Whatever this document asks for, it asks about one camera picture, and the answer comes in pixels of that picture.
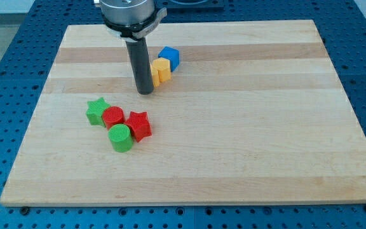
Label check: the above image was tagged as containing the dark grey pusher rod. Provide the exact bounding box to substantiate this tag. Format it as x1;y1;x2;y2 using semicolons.
126;38;154;95

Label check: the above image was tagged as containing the green star block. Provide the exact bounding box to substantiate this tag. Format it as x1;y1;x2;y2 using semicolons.
86;97;111;127

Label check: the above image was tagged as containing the red star block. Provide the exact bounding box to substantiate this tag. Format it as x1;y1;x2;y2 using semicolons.
125;111;152;142

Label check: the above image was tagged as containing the yellow block behind rod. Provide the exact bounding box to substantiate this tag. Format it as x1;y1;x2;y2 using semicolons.
150;65;160;87

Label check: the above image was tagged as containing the yellow hexagon block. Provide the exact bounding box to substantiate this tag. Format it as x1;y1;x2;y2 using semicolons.
152;57;172;83

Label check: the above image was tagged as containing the blue cube block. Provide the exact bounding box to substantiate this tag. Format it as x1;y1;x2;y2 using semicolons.
158;46;180;72

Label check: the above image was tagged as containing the red cylinder block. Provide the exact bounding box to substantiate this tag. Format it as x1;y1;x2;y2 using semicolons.
102;106;125;130

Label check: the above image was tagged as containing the green cylinder block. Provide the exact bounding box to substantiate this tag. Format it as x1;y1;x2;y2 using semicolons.
108;124;133;153

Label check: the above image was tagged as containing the wooden board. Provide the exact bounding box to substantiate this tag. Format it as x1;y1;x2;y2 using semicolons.
0;20;366;207

